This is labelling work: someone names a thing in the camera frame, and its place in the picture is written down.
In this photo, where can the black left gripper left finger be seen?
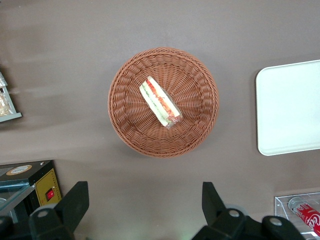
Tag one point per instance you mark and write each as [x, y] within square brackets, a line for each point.
[67, 212]

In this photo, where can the clear acrylic can box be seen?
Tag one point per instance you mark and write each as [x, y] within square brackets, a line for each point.
[281, 207]

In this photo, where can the triangle sandwich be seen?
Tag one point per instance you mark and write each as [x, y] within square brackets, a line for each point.
[158, 101]

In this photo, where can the red cola can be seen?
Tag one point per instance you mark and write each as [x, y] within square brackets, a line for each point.
[308, 215]

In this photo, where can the white rectangular tray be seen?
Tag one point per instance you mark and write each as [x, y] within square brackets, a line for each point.
[290, 107]

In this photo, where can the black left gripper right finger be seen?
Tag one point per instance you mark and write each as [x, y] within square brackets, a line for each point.
[217, 220]

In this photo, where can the black appliance with yellow panel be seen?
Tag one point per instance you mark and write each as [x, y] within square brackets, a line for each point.
[37, 175]

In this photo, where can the brown round wicker basket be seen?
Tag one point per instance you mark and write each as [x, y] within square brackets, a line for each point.
[195, 112]

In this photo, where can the packaged bread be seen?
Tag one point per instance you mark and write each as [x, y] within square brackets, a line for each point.
[4, 105]

